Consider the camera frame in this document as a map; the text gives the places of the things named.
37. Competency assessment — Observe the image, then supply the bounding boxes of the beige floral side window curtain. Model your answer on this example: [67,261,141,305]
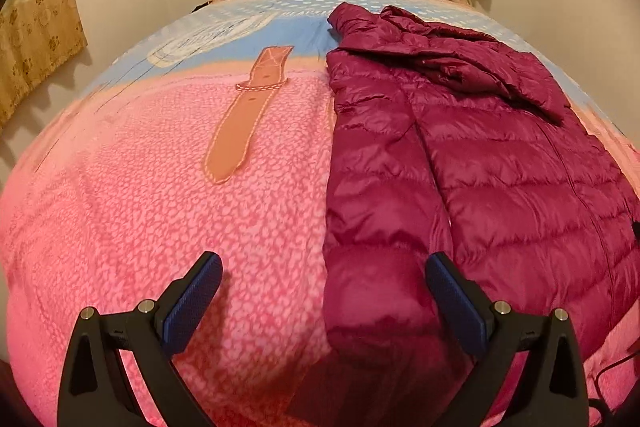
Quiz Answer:
[0,0,89,126]

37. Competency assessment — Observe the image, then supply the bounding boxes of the magenta puffer jacket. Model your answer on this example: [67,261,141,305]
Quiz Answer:
[322,3,640,370]

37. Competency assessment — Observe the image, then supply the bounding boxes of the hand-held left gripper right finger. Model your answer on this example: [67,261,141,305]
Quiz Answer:
[425,252,590,427]

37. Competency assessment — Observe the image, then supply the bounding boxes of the pink and blue bedspread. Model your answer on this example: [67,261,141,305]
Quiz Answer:
[0,0,640,427]

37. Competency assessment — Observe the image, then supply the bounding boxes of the black cable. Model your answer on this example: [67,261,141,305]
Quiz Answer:
[589,353,640,427]

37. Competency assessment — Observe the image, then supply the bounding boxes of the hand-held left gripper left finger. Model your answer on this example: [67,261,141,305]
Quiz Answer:
[57,251,224,427]

